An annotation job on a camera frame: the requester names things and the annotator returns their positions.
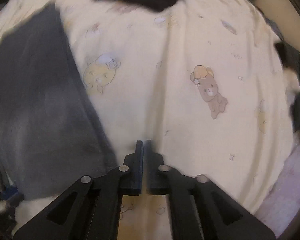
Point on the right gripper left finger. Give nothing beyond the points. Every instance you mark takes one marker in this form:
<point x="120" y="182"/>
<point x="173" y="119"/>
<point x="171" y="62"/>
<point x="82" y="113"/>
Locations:
<point x="90" y="207"/>

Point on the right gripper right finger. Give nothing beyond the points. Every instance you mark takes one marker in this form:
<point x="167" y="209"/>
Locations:
<point x="197" y="207"/>

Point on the dark grey pants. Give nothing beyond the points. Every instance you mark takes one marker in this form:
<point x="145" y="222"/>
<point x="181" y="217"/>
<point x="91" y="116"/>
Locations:
<point x="50" y="133"/>

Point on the cream bear print bedsheet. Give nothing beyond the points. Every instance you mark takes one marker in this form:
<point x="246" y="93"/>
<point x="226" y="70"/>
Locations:
<point x="201" y="80"/>

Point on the dark clothes pile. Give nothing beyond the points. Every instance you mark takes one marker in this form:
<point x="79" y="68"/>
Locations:
<point x="290" y="60"/>

